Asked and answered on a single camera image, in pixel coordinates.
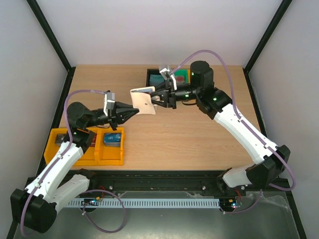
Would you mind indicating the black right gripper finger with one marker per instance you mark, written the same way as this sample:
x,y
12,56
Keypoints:
x,y
158,100
160,90

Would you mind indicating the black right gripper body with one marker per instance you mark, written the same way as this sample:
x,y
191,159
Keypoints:
x,y
170,94

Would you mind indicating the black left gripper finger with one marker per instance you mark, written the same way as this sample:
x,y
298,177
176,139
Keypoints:
x,y
123,115
124,107

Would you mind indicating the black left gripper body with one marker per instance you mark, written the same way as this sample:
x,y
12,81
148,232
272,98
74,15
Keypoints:
x,y
112,118

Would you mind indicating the cream leather card holder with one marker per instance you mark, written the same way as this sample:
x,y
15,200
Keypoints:
x,y
141,100

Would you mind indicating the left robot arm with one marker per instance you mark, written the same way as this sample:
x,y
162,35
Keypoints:
x,y
36,207

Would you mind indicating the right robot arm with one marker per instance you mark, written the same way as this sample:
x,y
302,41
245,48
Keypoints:
x,y
268,159

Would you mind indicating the blue VIP card stack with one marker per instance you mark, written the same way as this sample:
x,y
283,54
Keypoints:
x,y
112,139

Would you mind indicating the red card stack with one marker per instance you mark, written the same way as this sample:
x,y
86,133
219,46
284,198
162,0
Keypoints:
x,y
93,141

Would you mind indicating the yellow bin with blue cards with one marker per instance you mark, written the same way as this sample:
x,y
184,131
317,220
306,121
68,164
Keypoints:
x,y
107,155

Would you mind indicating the yellow bin with red cards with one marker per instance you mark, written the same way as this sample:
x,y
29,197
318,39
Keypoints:
x,y
67,149

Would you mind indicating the black bin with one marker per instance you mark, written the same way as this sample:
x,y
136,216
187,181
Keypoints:
x,y
149,72

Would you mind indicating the green bin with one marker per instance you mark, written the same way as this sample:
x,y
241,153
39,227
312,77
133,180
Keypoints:
x,y
185,73

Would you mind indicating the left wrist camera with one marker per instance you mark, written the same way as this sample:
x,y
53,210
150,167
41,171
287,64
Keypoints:
x,y
109,101

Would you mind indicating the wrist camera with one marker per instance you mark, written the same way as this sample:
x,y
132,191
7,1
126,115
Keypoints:
x,y
168,75
109,101

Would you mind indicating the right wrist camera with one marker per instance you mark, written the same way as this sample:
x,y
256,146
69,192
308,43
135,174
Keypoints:
x,y
168,75

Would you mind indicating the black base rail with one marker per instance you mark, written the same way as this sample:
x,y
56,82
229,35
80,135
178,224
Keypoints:
x,y
206,183

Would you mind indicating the light blue cable duct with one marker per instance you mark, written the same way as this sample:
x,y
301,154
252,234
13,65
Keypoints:
x,y
146,203

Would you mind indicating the black frame post left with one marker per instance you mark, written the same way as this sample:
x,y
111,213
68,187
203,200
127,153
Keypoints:
x,y
40,16

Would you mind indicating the black frame post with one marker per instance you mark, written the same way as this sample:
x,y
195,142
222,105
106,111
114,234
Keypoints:
x,y
277,17
40,16

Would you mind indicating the black frame post right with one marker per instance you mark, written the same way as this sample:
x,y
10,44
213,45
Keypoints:
x,y
277,17

